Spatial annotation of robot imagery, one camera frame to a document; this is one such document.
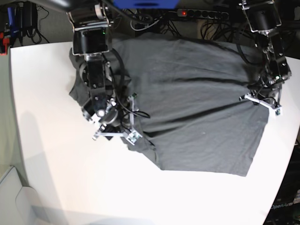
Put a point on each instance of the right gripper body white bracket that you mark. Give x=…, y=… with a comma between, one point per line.
x=118, y=122

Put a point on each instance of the dark grey t-shirt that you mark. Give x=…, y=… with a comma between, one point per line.
x=191, y=89

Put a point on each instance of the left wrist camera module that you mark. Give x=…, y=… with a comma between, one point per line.
x=277, y=112

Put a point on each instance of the blue box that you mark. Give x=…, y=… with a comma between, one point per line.
x=152, y=4

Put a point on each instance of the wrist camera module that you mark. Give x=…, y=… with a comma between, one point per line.
x=133, y=137
x=277, y=112

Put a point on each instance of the red black object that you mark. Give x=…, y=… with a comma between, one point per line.
x=4, y=43

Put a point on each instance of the black power strip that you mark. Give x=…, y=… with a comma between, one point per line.
x=202, y=14

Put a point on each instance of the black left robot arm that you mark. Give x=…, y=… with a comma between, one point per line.
x=263, y=19

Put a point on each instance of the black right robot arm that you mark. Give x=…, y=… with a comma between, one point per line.
x=102, y=71

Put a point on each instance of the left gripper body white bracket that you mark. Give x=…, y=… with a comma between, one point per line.
x=268, y=101

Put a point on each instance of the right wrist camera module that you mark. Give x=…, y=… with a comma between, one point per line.
x=133, y=137

